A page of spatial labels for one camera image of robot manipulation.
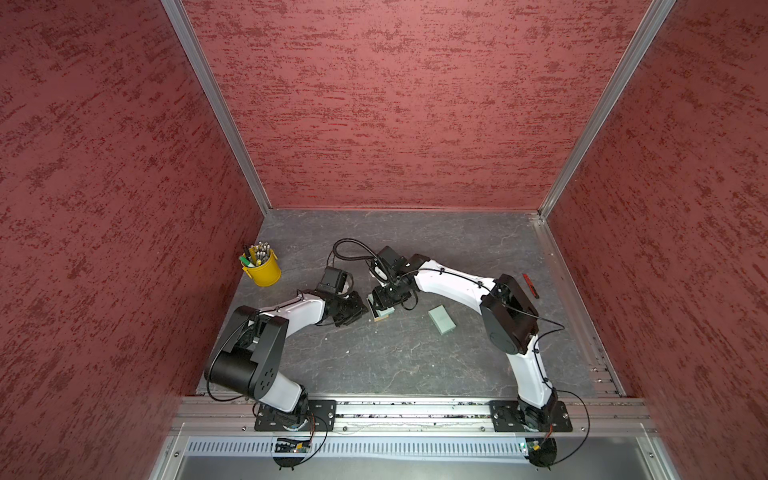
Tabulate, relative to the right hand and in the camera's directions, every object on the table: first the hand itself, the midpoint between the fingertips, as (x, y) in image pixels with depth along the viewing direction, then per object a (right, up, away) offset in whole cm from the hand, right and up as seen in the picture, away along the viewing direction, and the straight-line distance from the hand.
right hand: (383, 307), depth 90 cm
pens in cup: (-39, +16, -2) cm, 42 cm away
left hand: (-5, -3, +1) cm, 6 cm away
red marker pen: (+50, +5, +10) cm, 52 cm away
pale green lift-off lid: (+18, -3, -1) cm, 18 cm away
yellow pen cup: (-37, +10, +3) cm, 39 cm away
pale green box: (-2, -1, -2) cm, 3 cm away
